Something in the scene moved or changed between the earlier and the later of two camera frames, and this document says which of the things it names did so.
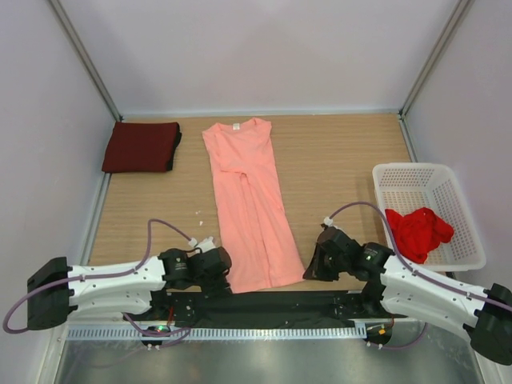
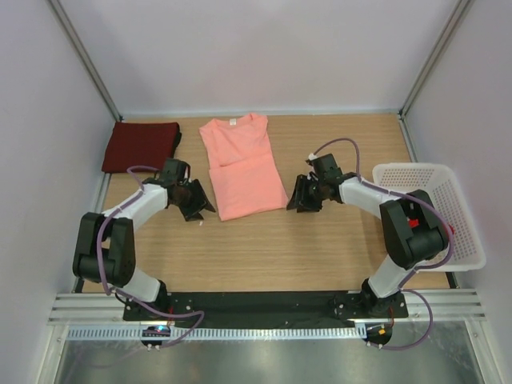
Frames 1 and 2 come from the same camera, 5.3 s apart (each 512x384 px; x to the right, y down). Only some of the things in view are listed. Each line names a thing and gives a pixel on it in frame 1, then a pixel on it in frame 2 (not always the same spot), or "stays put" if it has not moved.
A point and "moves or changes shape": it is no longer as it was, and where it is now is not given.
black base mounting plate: x=230 y=309 stays put
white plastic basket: x=412 y=186 stays put
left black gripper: x=222 y=286 → x=200 y=202
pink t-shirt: x=261 y=248 moves or changes shape
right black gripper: x=316 y=270 → x=300 y=199
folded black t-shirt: x=178 y=137 stays put
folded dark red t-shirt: x=140 y=147 stays put
